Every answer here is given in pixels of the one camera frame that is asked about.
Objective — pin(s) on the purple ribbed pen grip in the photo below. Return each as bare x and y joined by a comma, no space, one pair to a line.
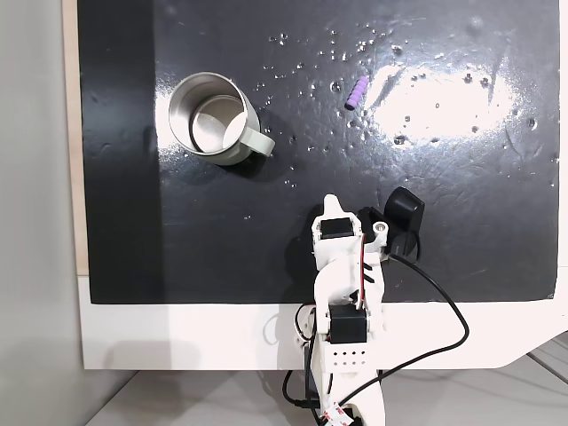
356,94

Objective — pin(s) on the white tag with red print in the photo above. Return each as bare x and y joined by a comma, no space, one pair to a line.
333,415

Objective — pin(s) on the black glossy table mat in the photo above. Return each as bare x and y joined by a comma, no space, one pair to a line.
133,199

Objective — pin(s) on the beige wooden board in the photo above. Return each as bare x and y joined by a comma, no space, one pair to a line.
70,133

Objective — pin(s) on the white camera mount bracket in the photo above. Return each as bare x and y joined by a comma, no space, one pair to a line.
378,233

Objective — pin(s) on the black oval camera box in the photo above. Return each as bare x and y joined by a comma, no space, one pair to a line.
403,206

